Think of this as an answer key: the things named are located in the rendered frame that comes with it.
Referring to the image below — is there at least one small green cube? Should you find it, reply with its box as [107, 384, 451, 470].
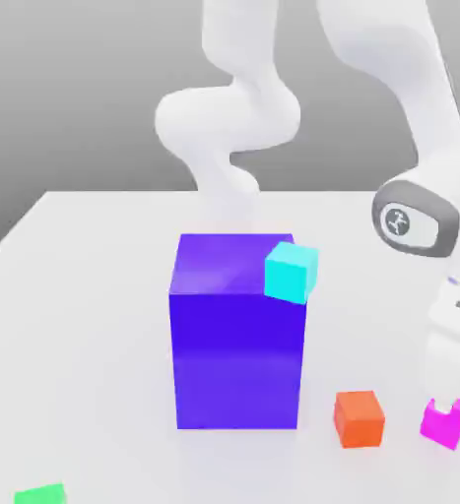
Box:
[13, 482, 68, 504]

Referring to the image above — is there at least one large purple box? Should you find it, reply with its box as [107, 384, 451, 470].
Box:
[168, 232, 307, 430]

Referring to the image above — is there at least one small cyan cube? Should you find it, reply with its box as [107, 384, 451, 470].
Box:
[263, 240, 320, 305]

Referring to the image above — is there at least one small orange cube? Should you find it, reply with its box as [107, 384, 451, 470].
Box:
[333, 390, 386, 449]

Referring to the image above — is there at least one small magenta cube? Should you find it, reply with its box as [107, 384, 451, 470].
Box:
[419, 397, 460, 451]

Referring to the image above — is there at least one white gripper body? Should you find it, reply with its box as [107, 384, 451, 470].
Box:
[425, 288, 460, 349]

